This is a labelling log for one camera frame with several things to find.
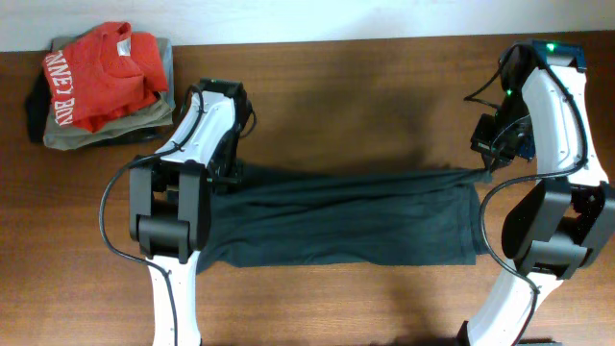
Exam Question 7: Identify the black folded garment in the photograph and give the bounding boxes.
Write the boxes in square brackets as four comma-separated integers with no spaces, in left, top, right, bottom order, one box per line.
[24,72,163,147]

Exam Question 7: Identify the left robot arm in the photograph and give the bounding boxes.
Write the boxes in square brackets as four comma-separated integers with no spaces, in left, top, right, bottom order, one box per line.
[129,79,253,345]

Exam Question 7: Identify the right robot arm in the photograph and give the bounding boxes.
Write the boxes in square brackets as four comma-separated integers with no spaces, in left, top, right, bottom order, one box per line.
[455,39,614,345]

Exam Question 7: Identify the olive grey folded garment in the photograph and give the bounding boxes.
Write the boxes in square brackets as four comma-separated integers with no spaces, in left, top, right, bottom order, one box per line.
[42,37,176,151]

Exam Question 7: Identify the red folded t-shirt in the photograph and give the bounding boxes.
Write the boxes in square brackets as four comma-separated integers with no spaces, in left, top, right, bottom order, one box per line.
[42,21,169,133]

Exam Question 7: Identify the dark green t-shirt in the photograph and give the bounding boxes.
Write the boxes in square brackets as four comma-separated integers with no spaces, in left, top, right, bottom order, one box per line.
[197,164,491,272]

